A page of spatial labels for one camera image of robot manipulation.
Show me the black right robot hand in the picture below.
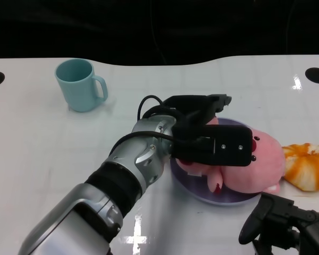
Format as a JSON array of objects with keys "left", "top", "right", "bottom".
[{"left": 238, "top": 192, "right": 319, "bottom": 255}]

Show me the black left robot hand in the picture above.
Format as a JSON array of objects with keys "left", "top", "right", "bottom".
[{"left": 162, "top": 93, "right": 253, "bottom": 167}]

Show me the pink plush beaver doll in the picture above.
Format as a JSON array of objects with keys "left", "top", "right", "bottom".
[{"left": 177, "top": 116, "right": 287, "bottom": 196}]

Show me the purple plastic plate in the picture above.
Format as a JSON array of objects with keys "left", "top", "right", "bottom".
[{"left": 170, "top": 117, "right": 261, "bottom": 207}]

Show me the orange white pumpkin plush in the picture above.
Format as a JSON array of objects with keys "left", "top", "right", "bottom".
[{"left": 281, "top": 142, "right": 319, "bottom": 192}]

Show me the teal plastic mug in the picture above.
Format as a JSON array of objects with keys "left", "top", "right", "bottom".
[{"left": 55, "top": 58, "right": 108, "bottom": 113}]

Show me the black backdrop cloth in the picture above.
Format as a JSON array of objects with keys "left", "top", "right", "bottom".
[{"left": 0, "top": 0, "right": 319, "bottom": 66}]

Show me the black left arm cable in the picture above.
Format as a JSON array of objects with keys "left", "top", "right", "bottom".
[{"left": 108, "top": 95, "right": 181, "bottom": 157}]

